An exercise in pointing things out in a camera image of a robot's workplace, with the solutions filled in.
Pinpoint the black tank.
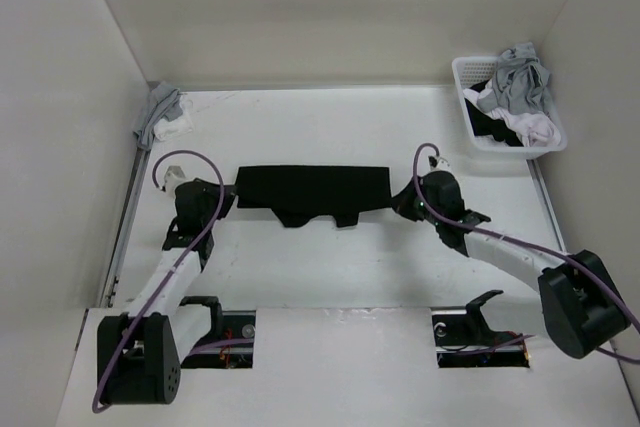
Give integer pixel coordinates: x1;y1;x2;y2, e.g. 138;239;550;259
235;165;392;228
465;99;523;147

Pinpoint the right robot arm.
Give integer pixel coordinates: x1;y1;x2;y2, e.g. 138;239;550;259
391;170;639;364

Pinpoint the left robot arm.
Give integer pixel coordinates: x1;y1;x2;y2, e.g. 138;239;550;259
93;179;236;412

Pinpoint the folded white tank top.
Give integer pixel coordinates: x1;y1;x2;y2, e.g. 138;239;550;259
153;97;195;142

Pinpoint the black tank top in basket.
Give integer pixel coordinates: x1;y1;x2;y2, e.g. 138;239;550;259
465;99;523;147

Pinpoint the folded grey tank top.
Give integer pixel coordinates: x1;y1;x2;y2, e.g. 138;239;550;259
133;82;183;151

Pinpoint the white tank top in basket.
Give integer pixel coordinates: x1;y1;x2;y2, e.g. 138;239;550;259
463;89;562;147

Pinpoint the grey tank top in basket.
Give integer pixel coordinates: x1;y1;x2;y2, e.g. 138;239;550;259
477;42;551;115

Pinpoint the white plastic basket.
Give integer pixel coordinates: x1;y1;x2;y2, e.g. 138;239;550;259
451;56;568;160

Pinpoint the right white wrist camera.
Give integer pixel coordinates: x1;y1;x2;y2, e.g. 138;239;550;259
429;156;451;172

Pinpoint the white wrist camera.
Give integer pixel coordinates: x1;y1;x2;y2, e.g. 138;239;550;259
429;156;451;172
160;165;188;196

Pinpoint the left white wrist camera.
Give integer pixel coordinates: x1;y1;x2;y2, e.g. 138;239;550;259
160;165;188;196

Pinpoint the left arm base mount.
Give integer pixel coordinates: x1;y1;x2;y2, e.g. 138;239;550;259
180;296;257;370

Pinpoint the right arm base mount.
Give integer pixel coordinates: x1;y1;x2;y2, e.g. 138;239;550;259
431;290;530;368

